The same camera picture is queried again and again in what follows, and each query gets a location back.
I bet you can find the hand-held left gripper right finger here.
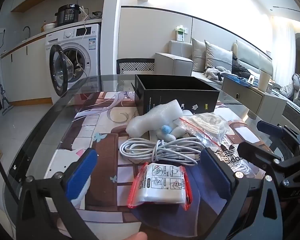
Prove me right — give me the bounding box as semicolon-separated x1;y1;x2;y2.
139;147;285;240

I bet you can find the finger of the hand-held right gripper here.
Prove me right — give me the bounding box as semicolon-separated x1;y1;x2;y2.
237;141;282;174
256;120;300;145

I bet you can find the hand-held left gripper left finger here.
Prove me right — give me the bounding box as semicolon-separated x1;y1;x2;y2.
16;148;100;240

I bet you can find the clear bag with black print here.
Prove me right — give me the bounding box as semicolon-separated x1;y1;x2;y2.
215;142;255;178

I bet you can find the clear zip bag with cord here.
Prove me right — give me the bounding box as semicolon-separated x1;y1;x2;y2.
176;112;230;153

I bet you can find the red-edged zip bag with packet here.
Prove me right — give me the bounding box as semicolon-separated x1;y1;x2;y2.
127;162;193;210

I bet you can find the white cable bundle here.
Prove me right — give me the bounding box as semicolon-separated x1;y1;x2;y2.
119;137;205;165

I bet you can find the white and blue plush toy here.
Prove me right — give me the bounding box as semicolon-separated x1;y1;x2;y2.
155;124;188;142

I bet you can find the white foam wrap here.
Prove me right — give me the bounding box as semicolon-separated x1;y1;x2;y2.
126;99;184;139

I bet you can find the black cardboard box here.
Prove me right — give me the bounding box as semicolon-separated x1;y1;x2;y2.
134;74;220;115

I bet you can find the person's left hand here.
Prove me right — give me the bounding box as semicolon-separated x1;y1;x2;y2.
126;231;148;240

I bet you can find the wooden side cabinet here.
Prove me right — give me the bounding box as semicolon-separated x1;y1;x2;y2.
222;76;288;119

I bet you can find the printed table mat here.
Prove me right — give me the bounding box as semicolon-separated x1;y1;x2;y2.
49;91;273;240

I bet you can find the white cylinder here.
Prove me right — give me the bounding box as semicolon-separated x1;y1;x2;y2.
258;70;271;91

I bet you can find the grey jacket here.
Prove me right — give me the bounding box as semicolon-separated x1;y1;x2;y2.
277;74;300;110

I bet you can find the blue printed tray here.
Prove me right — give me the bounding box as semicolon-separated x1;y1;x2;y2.
226;74;250;84

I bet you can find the black coat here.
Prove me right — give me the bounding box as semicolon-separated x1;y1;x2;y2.
231;52;259;77

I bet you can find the grey furry cloth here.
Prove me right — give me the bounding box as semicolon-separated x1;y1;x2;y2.
205;66;232;83

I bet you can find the grey cushion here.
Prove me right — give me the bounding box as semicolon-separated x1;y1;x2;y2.
191;38;208;73
204;40;233;72

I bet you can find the grey mop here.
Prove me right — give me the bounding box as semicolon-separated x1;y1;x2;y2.
0;36;14;115

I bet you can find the grey sofa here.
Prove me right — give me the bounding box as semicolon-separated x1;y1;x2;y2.
154;39;274;85

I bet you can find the white kitchen counter cabinet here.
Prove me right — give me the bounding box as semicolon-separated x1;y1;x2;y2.
1;34;53;105

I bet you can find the black and white patterned chair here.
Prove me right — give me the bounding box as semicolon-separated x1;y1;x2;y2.
116;58;155;75

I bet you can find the white washing machine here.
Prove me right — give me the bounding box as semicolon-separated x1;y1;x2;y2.
45;24;101;104

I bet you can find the black pressure cooker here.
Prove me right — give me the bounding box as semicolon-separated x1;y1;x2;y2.
54;4;81;27

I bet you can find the green and white wall device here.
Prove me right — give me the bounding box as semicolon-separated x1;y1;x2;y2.
175;24;189;42

